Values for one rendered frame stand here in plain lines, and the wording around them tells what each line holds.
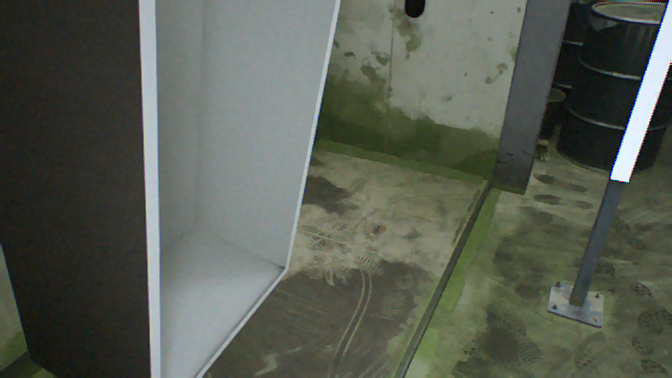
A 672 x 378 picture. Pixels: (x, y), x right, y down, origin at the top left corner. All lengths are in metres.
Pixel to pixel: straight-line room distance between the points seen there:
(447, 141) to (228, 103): 1.78
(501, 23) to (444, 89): 0.44
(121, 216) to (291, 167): 0.64
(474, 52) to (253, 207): 1.63
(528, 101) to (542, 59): 0.22
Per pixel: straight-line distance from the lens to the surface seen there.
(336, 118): 3.15
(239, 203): 1.52
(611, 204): 2.04
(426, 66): 2.83
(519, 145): 2.86
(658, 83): 1.85
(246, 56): 1.30
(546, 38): 2.68
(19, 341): 1.99
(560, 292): 2.35
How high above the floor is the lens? 1.46
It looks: 31 degrees down
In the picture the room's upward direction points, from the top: straight up
